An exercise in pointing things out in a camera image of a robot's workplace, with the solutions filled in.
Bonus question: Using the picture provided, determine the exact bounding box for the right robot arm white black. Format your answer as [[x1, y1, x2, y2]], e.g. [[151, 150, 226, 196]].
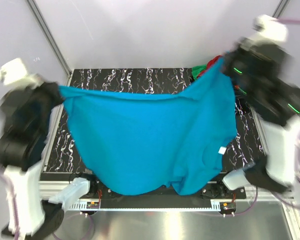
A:
[[217, 38, 300, 199]]

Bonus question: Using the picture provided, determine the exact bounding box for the red t shirt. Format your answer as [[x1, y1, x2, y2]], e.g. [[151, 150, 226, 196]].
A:
[[206, 55, 223, 71]]

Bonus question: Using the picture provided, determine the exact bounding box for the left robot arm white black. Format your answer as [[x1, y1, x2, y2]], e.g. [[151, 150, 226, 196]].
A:
[[0, 82, 98, 240]]

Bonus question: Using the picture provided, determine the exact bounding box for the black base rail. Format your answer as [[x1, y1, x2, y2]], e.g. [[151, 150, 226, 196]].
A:
[[67, 172, 247, 210]]

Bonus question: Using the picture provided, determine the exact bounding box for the blue t shirt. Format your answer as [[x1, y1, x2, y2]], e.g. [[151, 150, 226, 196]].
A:
[[59, 58, 237, 196]]

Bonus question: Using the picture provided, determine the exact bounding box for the green t shirt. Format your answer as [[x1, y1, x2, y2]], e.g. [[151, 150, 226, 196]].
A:
[[191, 64, 207, 80]]

